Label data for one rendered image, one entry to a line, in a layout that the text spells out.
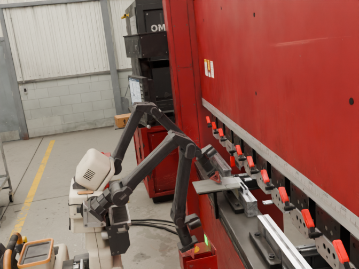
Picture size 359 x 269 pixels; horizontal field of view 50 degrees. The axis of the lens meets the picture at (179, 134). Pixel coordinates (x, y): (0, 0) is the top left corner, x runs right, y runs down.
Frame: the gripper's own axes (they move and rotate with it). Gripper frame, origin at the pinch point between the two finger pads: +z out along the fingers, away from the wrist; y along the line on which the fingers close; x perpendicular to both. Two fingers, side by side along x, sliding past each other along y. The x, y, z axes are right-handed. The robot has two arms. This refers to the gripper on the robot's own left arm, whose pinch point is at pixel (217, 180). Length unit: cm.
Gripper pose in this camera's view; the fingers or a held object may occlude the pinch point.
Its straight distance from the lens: 240.6
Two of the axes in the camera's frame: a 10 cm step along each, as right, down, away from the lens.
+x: -8.0, 6.1, 0.4
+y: -1.4, -2.5, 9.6
